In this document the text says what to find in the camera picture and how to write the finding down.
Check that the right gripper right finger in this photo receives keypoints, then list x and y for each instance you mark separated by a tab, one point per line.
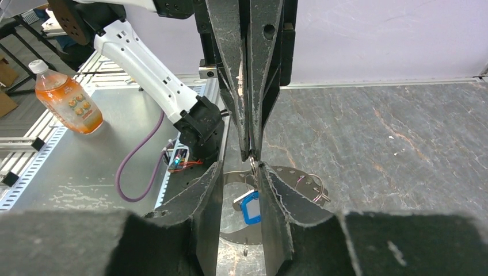
302	238

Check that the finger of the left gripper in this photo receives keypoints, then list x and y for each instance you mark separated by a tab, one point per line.
270	48
222	21

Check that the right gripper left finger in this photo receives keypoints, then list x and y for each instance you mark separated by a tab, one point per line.
180	237

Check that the grey metal key holder plate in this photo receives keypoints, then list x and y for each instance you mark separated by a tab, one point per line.
309	184

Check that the blue tagged key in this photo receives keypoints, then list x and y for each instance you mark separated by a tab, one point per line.
249	205

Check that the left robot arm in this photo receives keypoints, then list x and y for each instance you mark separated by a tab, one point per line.
104	25

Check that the orange juice bottle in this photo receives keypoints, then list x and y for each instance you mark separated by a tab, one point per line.
66	99

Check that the white slotted cable duct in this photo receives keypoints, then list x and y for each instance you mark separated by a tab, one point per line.
14	193

